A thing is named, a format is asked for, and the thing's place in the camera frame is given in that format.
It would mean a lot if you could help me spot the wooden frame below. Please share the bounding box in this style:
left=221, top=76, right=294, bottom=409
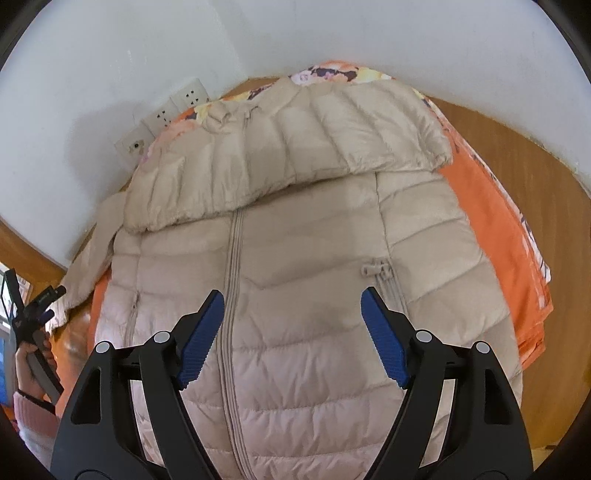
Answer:
left=0, top=216, right=71, bottom=296

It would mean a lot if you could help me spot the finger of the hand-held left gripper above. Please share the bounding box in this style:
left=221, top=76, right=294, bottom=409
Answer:
left=33, top=285, right=66, bottom=324

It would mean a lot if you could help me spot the beige puffer jacket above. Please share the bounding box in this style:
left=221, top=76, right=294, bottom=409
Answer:
left=60, top=76, right=525, bottom=480

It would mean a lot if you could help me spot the person's left hand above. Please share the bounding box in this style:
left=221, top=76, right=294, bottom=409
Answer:
left=15, top=339, right=58, bottom=400

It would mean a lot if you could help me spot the person's left forearm pink sleeve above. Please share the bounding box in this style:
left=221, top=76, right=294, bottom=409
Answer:
left=13, top=390, right=63, bottom=467

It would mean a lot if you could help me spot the orange floral blanket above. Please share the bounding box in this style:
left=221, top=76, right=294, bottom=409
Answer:
left=51, top=60, right=555, bottom=407

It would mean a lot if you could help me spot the white wall socket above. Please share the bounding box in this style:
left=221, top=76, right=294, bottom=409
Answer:
left=114, top=131, right=155, bottom=169
left=171, top=78, right=211, bottom=116
left=141, top=104, right=178, bottom=137

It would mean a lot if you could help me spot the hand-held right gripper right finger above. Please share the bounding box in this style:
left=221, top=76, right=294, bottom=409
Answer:
left=360, top=286, right=532, bottom=476

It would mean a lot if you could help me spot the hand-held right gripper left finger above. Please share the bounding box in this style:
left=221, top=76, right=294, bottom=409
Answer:
left=50, top=290, right=225, bottom=476

